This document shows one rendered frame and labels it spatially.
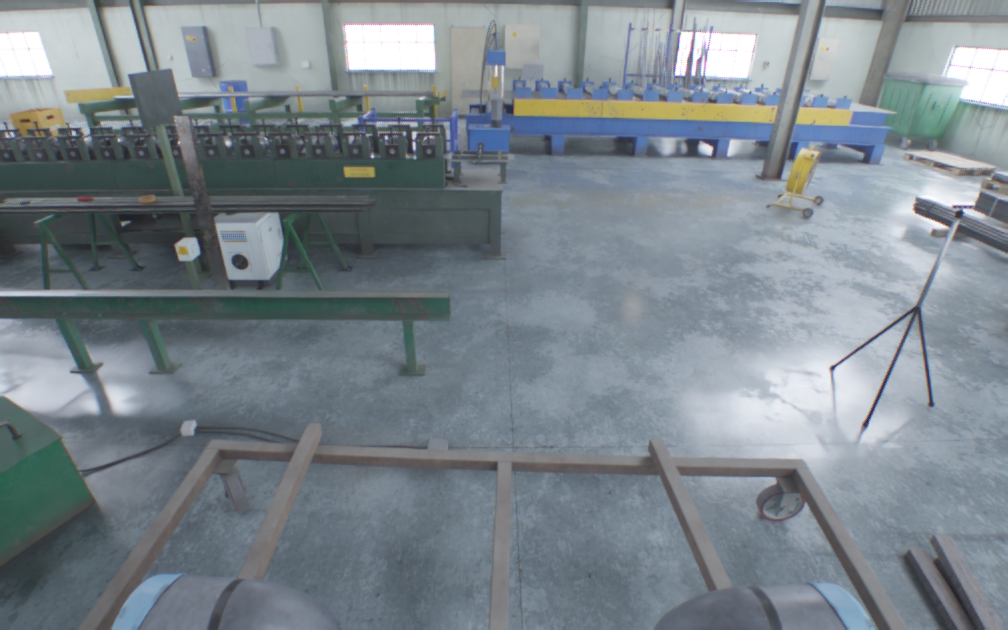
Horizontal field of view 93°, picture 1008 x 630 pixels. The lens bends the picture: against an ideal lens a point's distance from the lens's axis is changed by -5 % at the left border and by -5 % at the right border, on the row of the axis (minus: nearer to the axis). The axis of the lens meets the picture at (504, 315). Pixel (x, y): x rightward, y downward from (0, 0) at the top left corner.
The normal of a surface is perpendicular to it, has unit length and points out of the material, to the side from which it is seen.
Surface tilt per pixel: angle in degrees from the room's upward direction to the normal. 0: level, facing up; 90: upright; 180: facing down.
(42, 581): 0
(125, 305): 90
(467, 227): 90
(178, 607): 8
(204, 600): 0
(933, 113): 94
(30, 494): 90
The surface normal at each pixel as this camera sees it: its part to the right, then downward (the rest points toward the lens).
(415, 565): 0.02, -0.87
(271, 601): 0.51, -0.82
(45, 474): 0.89, 0.24
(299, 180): 0.02, 0.50
